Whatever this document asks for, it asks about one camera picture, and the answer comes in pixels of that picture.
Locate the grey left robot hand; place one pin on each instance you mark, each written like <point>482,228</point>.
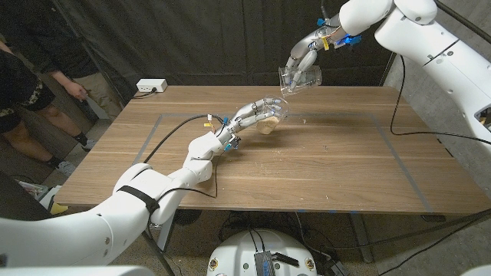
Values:
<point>245,115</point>

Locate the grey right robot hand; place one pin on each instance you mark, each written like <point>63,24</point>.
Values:
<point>307,46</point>

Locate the clear plastic cup with sugar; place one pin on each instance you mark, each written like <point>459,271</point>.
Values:
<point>312,78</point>

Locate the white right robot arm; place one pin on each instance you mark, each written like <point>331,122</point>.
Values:
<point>441,42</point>

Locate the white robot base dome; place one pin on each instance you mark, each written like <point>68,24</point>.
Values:
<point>238,253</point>

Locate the black bar on robot base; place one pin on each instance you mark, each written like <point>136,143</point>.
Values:
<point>287,260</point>

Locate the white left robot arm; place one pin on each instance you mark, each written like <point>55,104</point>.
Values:
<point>115,218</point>

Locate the white power strip box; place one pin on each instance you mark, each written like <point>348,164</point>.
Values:
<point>151,85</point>

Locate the black round floor object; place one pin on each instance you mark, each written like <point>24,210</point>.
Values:
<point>190,217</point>

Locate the grey metal table leg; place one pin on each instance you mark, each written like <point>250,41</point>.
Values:
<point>165,234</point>
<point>360,237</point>

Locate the grey finned electronics box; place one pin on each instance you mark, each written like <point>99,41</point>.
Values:
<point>264,264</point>

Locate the person in khaki trousers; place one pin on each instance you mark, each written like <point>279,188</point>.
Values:
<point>76,91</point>

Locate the yellow flat floor object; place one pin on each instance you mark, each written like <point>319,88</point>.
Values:
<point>58,209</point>

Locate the white floor container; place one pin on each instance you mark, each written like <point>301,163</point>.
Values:
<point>48,195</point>

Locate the person in black camo shorts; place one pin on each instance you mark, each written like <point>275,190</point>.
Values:
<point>19,88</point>

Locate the white robot torso edge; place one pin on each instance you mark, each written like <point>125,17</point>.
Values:
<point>76,271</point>

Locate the large black bulky object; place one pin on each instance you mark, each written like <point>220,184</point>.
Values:
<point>19,199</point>

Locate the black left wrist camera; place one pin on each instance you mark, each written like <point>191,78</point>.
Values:
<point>234,142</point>

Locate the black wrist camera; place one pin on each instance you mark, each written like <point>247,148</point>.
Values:
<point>234,142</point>
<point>350,40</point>

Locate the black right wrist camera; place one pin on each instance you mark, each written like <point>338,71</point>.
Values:
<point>350,40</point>

